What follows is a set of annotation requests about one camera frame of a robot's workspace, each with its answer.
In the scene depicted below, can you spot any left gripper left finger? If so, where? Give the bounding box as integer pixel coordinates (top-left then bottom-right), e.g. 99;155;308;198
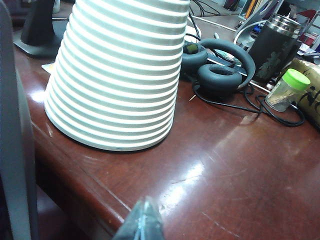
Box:
112;199;145;240

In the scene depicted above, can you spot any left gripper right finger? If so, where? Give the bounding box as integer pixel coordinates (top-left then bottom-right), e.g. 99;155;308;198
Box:
142;196;166;240

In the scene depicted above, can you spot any grey curved panel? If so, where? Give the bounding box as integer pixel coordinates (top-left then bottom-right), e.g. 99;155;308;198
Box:
0;0;39;240

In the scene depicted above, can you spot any white ribbed conical jug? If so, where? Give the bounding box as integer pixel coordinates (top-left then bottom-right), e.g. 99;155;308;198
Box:
44;0;191;152

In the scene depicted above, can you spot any black over-ear headphones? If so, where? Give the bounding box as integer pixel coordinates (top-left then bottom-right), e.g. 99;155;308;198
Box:
181;38;256;97

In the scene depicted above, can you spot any dark drink bottle green label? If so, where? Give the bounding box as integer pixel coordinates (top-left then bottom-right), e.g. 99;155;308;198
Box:
183;42;208;55

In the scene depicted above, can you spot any clear jar with green lid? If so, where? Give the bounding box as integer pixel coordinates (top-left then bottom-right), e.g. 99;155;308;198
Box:
264;68;311;113

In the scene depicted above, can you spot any gold pack with black calligraphy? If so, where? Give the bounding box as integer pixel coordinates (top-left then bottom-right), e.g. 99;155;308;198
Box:
282;57;320;132

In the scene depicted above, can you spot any black thermos mug steel rim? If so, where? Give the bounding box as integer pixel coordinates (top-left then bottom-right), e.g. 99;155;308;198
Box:
248;13;303;83

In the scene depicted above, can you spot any black monitor stand base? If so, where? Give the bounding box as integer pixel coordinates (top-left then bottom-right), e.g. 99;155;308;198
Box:
13;0;70;59

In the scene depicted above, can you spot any red paper box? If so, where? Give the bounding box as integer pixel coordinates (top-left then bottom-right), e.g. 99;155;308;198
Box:
296;9;320;24

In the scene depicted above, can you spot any black headphone cable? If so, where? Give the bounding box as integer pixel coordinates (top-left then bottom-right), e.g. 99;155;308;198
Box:
192;83;306;128

